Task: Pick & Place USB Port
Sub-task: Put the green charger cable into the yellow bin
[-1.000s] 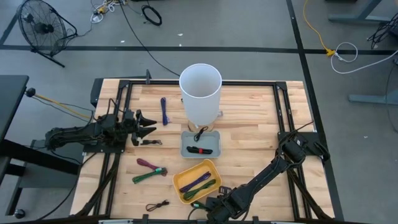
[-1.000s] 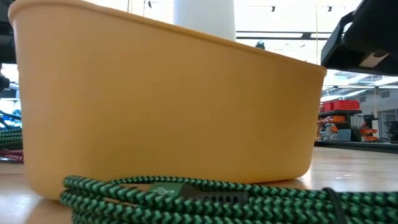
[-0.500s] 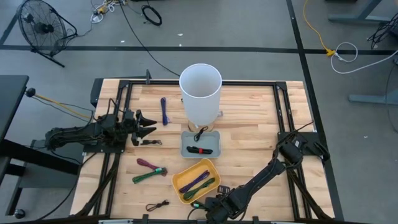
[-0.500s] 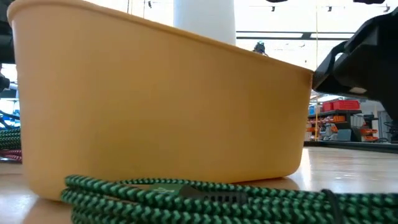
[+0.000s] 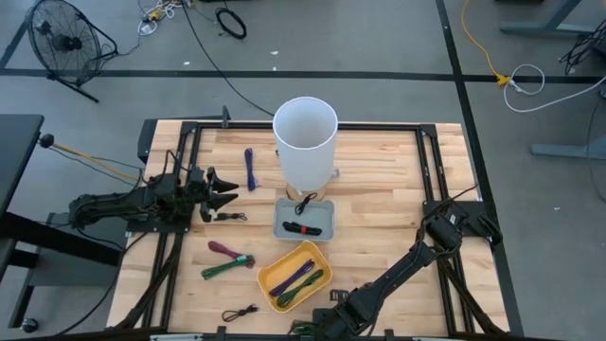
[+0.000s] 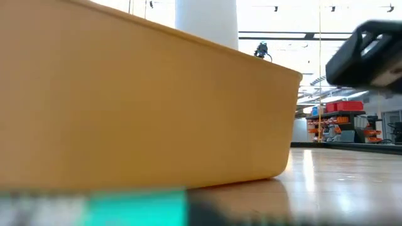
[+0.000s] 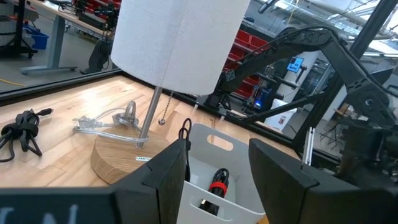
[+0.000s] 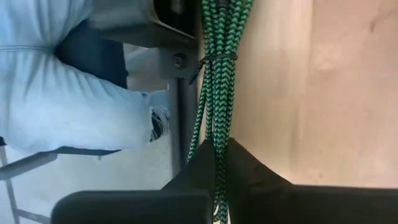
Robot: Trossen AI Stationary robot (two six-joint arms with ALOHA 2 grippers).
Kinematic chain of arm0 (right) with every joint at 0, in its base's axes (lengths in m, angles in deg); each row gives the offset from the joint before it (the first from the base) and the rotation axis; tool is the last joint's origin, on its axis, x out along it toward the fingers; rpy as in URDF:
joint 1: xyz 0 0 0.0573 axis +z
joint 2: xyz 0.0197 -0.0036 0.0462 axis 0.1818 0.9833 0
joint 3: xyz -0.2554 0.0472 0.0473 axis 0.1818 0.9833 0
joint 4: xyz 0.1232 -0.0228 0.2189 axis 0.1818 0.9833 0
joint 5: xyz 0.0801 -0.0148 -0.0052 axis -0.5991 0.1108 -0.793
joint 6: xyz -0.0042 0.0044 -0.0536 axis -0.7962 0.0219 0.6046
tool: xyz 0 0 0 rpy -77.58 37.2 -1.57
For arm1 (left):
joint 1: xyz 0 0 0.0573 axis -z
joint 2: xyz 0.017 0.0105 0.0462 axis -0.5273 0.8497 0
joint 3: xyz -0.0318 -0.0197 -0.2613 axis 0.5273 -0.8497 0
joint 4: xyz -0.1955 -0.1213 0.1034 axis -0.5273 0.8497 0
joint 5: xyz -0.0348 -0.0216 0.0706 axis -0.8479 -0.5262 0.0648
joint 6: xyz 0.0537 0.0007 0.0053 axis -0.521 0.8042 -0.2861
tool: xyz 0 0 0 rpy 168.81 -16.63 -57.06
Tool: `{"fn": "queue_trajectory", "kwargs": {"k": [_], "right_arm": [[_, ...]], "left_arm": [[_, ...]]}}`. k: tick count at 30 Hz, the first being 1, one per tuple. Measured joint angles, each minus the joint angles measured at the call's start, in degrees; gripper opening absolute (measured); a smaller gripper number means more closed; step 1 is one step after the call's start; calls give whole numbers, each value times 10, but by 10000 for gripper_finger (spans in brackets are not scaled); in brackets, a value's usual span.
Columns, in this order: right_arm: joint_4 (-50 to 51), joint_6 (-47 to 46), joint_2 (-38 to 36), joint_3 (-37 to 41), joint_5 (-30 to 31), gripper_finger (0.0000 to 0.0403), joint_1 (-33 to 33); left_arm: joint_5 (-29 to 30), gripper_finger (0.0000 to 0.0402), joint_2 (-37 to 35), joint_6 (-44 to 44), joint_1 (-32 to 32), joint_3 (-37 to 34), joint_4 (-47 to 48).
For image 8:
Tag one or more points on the grey metal chair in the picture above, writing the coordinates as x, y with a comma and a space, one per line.
28, 161

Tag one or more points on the person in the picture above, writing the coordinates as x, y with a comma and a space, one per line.
62, 109

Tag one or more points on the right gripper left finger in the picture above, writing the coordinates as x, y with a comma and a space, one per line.
140, 207

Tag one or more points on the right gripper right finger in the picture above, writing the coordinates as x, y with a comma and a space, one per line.
295, 207

